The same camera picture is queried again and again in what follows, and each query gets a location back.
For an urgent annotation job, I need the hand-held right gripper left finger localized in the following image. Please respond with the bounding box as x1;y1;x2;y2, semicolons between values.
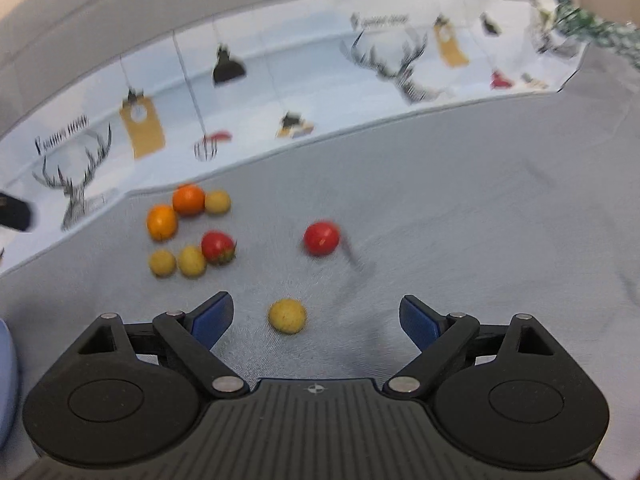
75;291;251;401

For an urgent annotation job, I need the red tomato with green calyx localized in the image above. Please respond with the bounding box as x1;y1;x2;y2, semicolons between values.
201;230;237;266

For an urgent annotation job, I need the blue plate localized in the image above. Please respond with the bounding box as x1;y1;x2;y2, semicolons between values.
0;317;20;453

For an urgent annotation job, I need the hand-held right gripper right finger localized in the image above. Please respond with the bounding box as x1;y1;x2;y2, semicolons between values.
382;295;558;401

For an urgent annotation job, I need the small orange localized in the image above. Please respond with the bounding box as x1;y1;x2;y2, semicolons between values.
172;184;207;217
146;204;179;241

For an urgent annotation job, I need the green patterned cloth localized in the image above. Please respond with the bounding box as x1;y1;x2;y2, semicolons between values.
552;0;640;71

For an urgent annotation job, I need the green lime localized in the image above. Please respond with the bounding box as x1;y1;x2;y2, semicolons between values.
178;245;208;279
149;250;177;278

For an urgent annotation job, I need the red cherry tomato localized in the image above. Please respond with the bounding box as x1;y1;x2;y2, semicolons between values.
303;220;341;257

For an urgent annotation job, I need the grey printed blanket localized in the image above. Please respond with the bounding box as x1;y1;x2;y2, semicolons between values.
0;0;640;466

